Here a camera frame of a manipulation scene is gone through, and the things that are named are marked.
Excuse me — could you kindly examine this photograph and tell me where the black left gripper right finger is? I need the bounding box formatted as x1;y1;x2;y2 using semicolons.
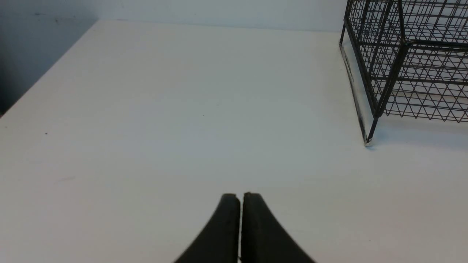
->
241;193;315;263

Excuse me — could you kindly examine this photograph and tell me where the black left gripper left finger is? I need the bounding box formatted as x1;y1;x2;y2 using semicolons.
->
175;194;241;263

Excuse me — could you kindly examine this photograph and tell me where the black wire mesh shelf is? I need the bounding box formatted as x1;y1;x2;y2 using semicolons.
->
339;0;468;146

